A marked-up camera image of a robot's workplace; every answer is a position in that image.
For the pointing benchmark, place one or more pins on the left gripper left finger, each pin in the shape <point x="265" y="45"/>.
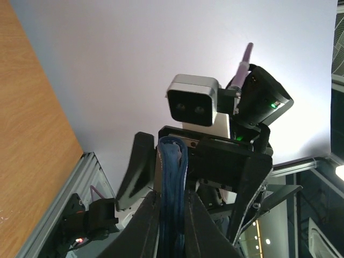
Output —
<point x="140" y="237"/>

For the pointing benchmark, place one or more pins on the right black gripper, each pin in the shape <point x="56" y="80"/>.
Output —
<point x="218" y="160"/>

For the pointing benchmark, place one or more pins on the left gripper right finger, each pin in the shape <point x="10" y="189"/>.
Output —
<point x="202" y="237"/>

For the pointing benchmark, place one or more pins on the navy blue card holder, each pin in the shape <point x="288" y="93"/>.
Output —
<point x="173" y="155"/>

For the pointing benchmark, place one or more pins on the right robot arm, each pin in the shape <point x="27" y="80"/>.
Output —
<point x="251" y="105"/>

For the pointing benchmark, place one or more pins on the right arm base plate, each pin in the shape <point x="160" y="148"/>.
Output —
<point x="83" y="227"/>

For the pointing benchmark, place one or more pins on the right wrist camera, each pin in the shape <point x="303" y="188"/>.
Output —
<point x="193" y="99"/>

